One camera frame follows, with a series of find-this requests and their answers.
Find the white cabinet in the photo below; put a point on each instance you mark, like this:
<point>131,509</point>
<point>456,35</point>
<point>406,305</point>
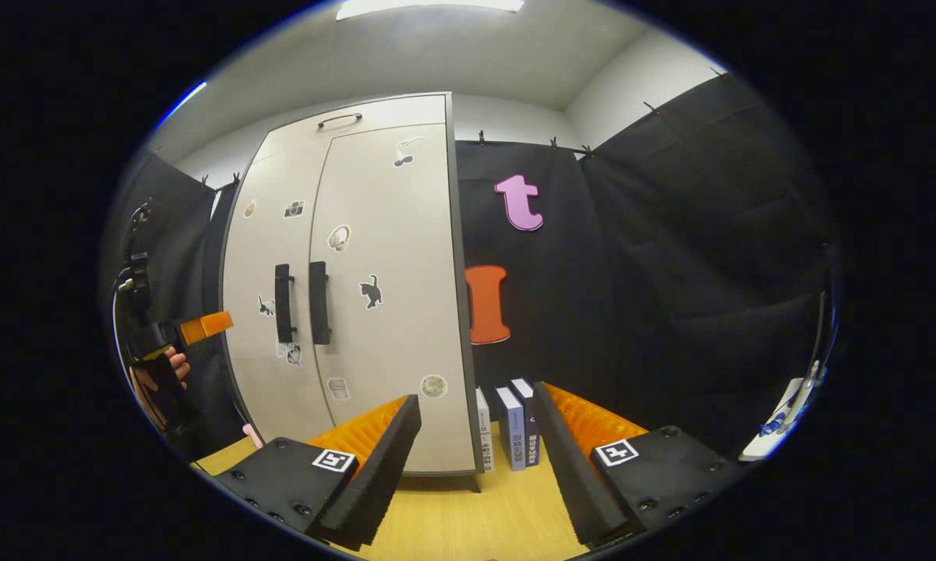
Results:
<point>462,304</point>

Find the blue grey book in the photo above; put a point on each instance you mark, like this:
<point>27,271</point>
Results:
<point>512,428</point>

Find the white book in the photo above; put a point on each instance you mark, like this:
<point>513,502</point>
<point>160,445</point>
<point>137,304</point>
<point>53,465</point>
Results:
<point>483,428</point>

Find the dark blue book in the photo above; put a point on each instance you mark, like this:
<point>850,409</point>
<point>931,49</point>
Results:
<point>530,421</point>

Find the long ceiling light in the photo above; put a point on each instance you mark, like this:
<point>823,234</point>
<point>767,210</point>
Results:
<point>429,5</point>
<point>181,103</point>

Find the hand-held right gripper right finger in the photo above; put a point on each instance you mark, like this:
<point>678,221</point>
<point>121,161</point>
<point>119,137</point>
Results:
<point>573,475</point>

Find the black backdrop cloth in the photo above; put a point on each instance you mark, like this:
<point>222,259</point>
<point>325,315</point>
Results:
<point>670,273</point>

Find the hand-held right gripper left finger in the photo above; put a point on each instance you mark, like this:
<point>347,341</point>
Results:
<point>382,475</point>

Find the white cabinet door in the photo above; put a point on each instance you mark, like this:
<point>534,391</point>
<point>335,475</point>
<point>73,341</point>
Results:
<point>253,257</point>
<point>397,351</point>

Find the white and blue object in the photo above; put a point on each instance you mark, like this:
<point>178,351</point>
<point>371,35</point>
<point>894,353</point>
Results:
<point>771,436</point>

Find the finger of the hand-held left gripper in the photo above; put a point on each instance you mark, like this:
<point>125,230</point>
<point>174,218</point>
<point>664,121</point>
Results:
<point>206,327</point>

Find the white cabinet drawer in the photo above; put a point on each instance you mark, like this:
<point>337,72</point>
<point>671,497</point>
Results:
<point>390,109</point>

